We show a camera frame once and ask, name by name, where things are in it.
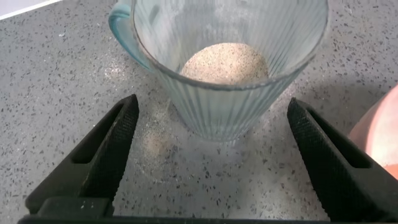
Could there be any beige speckled powder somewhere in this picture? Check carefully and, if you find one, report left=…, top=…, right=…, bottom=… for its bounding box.
left=180, top=42, right=270, bottom=85

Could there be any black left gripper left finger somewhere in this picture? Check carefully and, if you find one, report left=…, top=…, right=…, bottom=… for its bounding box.
left=18, top=94, right=140, bottom=224

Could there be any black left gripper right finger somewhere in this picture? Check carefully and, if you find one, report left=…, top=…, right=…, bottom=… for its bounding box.
left=286, top=97, right=398, bottom=223

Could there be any clear ribbed cup blue handle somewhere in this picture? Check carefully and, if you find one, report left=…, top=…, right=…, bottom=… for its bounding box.
left=108, top=0, right=329, bottom=142

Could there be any pink plastic bowl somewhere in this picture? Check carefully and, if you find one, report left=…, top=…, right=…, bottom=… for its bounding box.
left=348, top=84, right=398, bottom=180

